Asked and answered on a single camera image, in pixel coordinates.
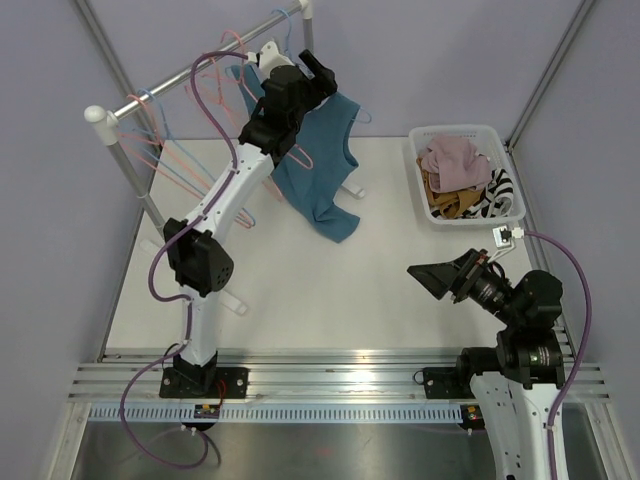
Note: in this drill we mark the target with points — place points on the white plastic basket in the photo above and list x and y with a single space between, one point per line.
488 143

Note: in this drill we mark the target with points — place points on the mauve pink tank top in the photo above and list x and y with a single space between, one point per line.
454 163

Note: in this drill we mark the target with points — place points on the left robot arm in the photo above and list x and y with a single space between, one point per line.
194 245

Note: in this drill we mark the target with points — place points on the black white striped tank top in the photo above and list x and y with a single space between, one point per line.
498 198

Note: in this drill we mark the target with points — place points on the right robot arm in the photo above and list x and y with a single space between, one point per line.
512 388

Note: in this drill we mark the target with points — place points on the mustard tank top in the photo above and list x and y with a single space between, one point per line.
450 205

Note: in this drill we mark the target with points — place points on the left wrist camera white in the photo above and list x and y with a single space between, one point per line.
270 55

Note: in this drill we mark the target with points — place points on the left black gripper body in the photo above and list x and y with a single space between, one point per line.
317 70

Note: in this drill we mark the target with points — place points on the metal clothes rack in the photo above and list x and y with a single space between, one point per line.
106 128

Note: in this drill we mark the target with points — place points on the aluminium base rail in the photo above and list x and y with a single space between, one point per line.
285 376

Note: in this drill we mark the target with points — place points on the blue hanger of teal top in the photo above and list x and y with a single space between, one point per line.
337 106

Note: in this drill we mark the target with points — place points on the white slotted cable duct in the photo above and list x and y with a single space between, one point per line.
281 413

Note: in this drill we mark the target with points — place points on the teal blue tank top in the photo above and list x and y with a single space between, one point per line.
312 192

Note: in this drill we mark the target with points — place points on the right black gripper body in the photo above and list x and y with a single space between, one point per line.
463 275

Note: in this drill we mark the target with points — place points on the pink hanger of mauve top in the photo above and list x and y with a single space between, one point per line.
240 50

